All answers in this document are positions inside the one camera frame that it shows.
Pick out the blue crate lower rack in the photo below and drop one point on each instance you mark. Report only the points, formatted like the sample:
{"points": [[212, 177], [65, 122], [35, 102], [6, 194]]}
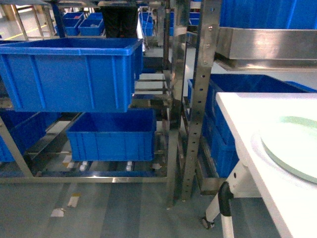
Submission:
{"points": [[114, 137]]}

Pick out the blue crate beside table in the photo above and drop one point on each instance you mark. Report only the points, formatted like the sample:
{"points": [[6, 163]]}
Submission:
{"points": [[216, 130]]}

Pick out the white table leg with caster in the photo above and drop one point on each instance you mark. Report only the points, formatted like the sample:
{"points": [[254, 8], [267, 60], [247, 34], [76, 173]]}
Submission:
{"points": [[220, 205]]}

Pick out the walking person in black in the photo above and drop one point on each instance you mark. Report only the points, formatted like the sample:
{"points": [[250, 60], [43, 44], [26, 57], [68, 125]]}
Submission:
{"points": [[120, 22]]}

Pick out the large blue crate on rack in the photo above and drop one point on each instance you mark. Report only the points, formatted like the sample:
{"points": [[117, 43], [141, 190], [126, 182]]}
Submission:
{"points": [[95, 75]]}

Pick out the light green plate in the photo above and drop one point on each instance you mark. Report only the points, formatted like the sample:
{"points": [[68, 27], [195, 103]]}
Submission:
{"points": [[291, 142]]}

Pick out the large blue bin upper left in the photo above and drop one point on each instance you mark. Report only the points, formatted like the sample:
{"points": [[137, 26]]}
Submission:
{"points": [[269, 14]]}

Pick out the stainless steel shelf rail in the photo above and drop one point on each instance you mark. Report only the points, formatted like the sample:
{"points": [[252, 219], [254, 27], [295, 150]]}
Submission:
{"points": [[270, 50]]}

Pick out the perforated steel rack post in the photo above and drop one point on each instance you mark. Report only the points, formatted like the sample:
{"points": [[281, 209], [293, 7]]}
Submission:
{"points": [[205, 50]]}

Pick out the steel rack frame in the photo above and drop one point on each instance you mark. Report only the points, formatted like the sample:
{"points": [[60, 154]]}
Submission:
{"points": [[41, 150]]}

